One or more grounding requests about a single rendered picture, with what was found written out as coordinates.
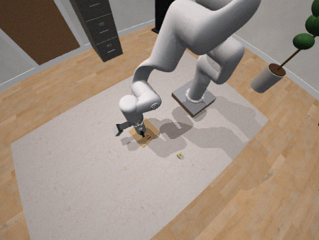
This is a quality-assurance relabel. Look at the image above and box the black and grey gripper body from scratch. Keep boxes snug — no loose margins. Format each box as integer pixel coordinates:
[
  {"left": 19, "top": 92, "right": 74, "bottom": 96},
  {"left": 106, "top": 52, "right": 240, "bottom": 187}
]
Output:
[{"left": 133, "top": 120, "right": 147, "bottom": 134}]

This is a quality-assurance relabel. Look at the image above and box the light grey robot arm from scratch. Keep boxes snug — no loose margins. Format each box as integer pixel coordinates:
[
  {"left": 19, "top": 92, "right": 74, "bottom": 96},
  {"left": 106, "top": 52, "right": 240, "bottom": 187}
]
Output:
[{"left": 112, "top": 0, "right": 261, "bottom": 136}]

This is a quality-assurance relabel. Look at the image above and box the tan flat mat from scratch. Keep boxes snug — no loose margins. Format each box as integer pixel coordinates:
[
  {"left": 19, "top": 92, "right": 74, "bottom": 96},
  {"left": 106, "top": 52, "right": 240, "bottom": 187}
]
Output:
[{"left": 129, "top": 118, "right": 160, "bottom": 148}]

